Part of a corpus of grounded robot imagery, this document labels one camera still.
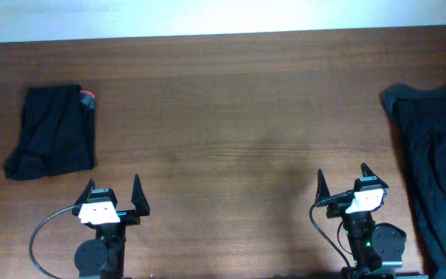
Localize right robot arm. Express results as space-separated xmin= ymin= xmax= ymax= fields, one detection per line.
xmin=309 ymin=163 xmax=428 ymax=279

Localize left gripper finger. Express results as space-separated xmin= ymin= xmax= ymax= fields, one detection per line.
xmin=74 ymin=179 xmax=95 ymax=205
xmin=131 ymin=174 xmax=150 ymax=216

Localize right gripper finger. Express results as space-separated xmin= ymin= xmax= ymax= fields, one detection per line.
xmin=315 ymin=169 xmax=331 ymax=203
xmin=360 ymin=163 xmax=389 ymax=190

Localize folded black shorts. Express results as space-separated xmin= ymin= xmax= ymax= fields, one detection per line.
xmin=4 ymin=84 xmax=95 ymax=181

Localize dark grey clothes pile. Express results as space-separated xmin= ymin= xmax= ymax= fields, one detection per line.
xmin=380 ymin=84 xmax=446 ymax=278

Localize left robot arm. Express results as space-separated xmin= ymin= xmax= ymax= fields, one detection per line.
xmin=72 ymin=174 xmax=150 ymax=279

